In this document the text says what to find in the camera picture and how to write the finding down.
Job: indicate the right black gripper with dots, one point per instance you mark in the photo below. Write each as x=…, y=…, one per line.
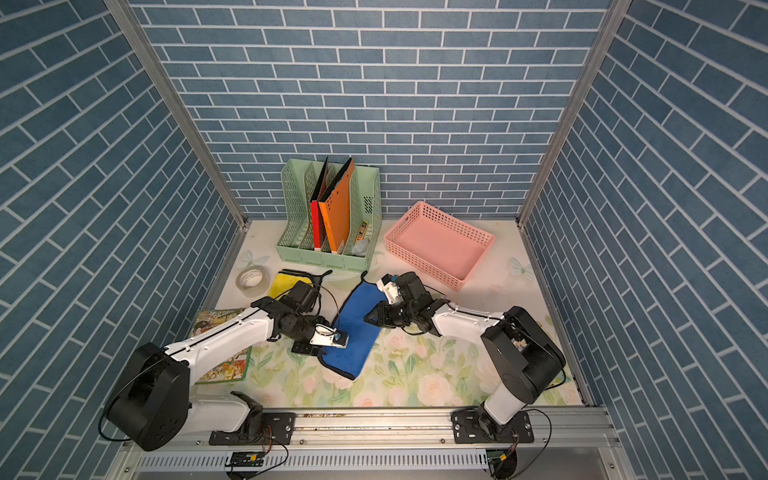
x=382, y=311

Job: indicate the pink plastic basket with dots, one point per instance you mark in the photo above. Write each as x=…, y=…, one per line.
x=442, y=246

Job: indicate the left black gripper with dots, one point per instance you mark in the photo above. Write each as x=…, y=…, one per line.
x=306, y=347

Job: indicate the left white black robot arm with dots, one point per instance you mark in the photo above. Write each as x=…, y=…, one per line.
x=151, y=402

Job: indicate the aluminium mounting rail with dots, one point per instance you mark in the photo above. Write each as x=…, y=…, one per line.
x=404, y=428

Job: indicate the grey slotted cable duct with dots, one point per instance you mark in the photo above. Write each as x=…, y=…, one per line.
x=306, y=460

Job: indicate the picture book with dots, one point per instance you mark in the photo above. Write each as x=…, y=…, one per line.
x=561, y=379
x=233, y=369

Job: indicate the clear tape roll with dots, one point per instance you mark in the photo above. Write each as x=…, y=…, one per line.
x=253, y=282

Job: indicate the orange folder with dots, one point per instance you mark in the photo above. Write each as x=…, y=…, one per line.
x=334, y=207

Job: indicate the small items in organizer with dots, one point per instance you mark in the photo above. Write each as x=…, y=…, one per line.
x=360, y=246

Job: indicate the blue grey dishcloth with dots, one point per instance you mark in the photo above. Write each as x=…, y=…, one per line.
x=349, y=362

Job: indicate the green plastic file organizer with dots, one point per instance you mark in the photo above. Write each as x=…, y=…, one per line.
x=296, y=245

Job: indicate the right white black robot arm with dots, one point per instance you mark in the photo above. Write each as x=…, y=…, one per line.
x=526, y=360

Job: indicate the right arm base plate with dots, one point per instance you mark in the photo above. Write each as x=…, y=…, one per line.
x=469, y=427

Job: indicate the red black folder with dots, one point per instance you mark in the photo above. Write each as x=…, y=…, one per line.
x=317, y=223

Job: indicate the yellow dishcloth black trim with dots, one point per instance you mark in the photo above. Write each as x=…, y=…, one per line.
x=286, y=279

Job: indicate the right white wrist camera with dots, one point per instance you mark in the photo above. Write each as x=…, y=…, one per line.
x=387, y=285

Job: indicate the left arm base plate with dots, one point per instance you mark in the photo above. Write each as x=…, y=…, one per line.
x=282, y=426

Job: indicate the right picture book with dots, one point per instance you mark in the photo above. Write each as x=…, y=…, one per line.
x=561, y=379

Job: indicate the left picture book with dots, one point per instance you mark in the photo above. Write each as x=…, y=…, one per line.
x=233, y=369

